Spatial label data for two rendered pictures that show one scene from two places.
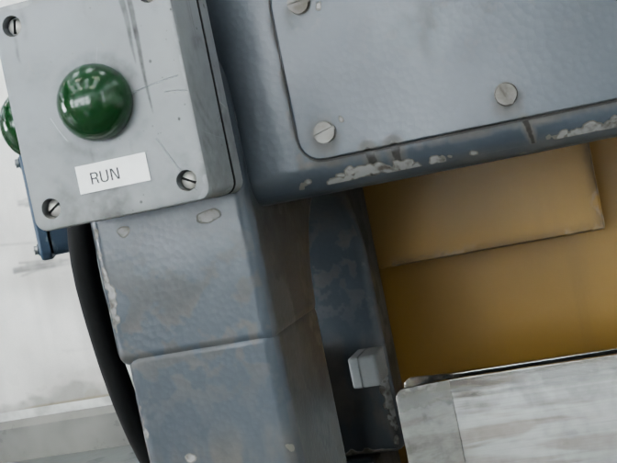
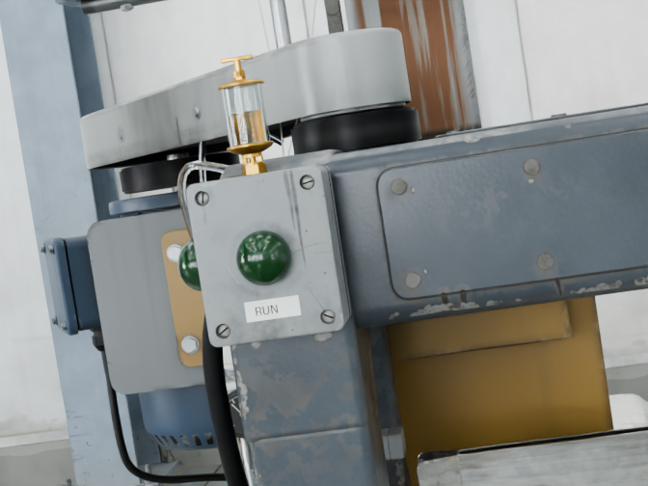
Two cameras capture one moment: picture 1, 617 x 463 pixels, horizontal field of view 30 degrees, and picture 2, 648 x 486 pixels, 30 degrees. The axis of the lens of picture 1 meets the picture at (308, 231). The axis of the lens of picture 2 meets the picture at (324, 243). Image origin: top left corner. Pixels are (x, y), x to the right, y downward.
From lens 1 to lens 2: 25 cm
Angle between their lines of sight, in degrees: 8
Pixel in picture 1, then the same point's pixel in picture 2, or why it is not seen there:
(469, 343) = (454, 421)
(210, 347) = (318, 432)
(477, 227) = (472, 332)
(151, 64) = (307, 233)
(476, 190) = not seen: hidden behind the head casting
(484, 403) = (484, 473)
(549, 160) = not seen: hidden behind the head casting
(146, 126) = (300, 276)
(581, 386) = (559, 462)
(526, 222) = (511, 330)
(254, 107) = (360, 257)
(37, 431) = not seen: outside the picture
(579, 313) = (544, 401)
